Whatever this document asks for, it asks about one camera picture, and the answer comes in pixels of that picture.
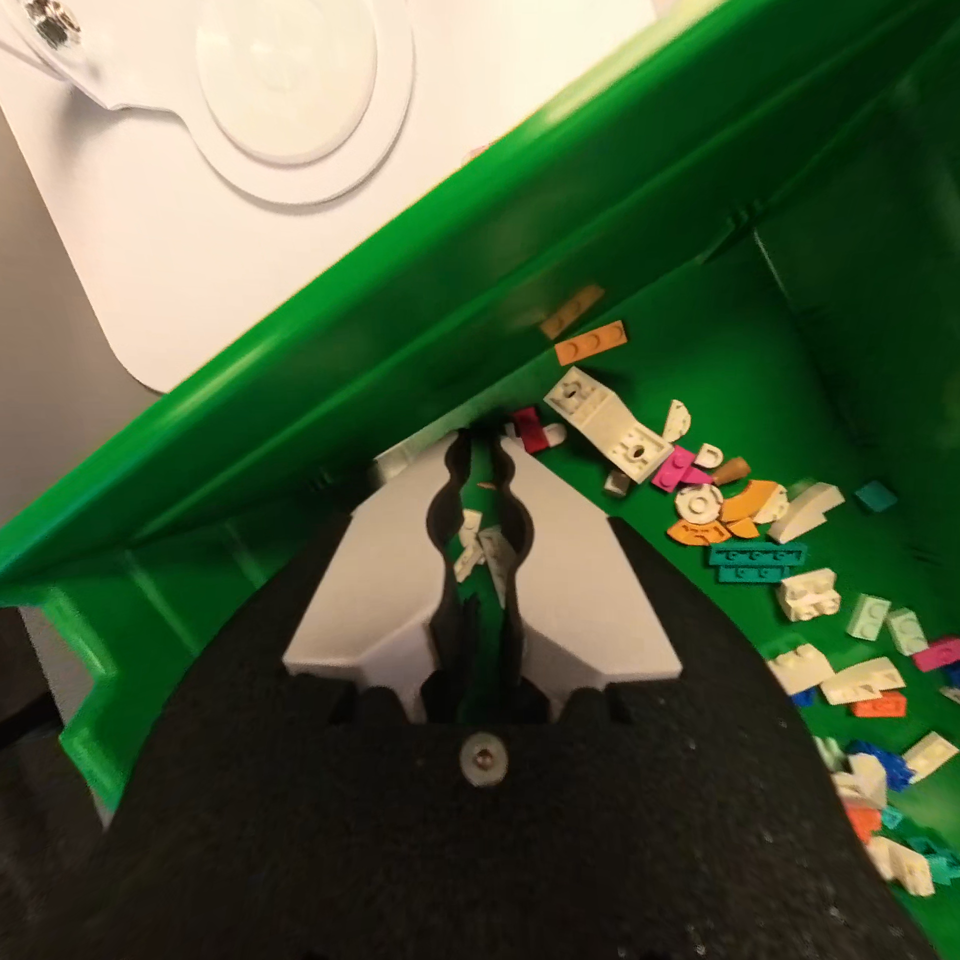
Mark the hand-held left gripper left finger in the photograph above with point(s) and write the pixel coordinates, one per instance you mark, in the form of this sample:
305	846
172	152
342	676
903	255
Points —
367	585

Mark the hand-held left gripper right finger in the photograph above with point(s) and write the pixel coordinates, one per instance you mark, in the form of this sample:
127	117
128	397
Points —
592	592

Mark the pile of lego pieces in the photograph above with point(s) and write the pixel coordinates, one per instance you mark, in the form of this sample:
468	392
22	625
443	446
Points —
750	510

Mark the white flat panel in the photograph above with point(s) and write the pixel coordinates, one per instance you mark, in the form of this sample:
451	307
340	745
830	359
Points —
180	270

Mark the green plastic bin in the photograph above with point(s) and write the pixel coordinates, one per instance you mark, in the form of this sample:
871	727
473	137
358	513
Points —
525	247

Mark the white round mounting bracket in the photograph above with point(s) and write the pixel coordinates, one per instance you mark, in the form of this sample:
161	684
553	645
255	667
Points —
285	82

